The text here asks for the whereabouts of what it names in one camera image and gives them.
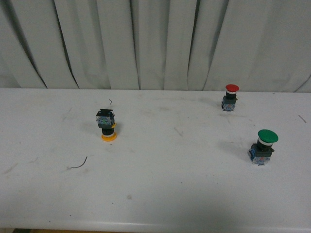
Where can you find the yellow mushroom push button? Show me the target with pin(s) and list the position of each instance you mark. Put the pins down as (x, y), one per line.
(105, 119)

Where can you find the red mushroom push button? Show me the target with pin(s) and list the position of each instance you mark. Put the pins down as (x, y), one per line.
(230, 98)

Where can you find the green mushroom push button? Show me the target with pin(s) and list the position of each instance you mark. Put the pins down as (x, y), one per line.
(260, 152)

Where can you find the white pleated curtain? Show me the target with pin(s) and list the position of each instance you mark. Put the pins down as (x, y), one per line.
(192, 45)

